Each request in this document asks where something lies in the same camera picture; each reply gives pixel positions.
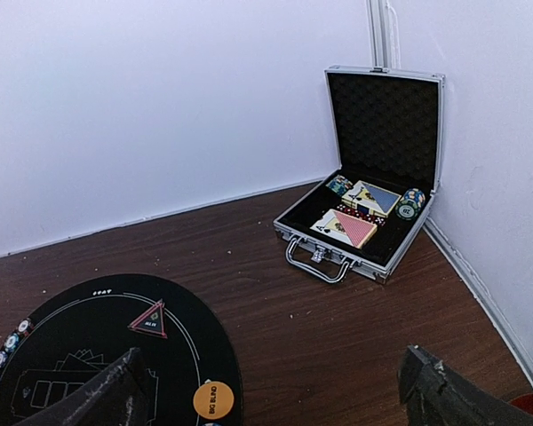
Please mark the chip stack in case right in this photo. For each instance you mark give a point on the chip stack in case right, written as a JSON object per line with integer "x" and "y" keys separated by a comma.
{"x": 410, "y": 204}

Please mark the black round poker mat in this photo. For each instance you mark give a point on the black round poker mat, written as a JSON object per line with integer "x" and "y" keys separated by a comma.
{"x": 84, "y": 329}

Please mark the blue card deck in case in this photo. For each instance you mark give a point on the blue card deck in case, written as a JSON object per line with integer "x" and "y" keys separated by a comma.
{"x": 370, "y": 199}

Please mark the red dice row in case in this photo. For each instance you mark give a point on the red dice row in case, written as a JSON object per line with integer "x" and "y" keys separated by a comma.
{"x": 374, "y": 219}

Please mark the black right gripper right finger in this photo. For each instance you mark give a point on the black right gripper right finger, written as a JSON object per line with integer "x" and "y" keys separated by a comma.
{"x": 434, "y": 394}

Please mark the chip stack in case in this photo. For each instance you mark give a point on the chip stack in case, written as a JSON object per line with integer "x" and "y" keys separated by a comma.
{"x": 339, "y": 185}
{"x": 410, "y": 204}

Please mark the chip stack in case left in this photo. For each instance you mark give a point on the chip stack in case left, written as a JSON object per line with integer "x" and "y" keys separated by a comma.
{"x": 339, "y": 185}

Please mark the aluminium right corner post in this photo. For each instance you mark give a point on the aluminium right corner post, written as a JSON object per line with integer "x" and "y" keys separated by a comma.
{"x": 384, "y": 34}

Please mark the green-white single poker chip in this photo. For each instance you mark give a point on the green-white single poker chip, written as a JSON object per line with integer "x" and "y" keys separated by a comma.
{"x": 11, "y": 342}

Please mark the red triangular button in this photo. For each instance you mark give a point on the red triangular button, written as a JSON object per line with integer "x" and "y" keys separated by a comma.
{"x": 150, "y": 322}

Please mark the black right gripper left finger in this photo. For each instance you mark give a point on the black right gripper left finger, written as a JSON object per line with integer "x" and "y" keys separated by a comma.
{"x": 115, "y": 396}

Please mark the orange round dealer button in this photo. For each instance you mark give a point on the orange round dealer button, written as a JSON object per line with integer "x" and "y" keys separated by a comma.
{"x": 213, "y": 400}

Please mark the red card deck in case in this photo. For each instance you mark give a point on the red card deck in case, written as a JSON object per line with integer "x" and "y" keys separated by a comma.
{"x": 341, "y": 227}

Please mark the aluminium poker chip case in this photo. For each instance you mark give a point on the aluminium poker chip case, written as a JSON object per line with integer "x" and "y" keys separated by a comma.
{"x": 388, "y": 128}

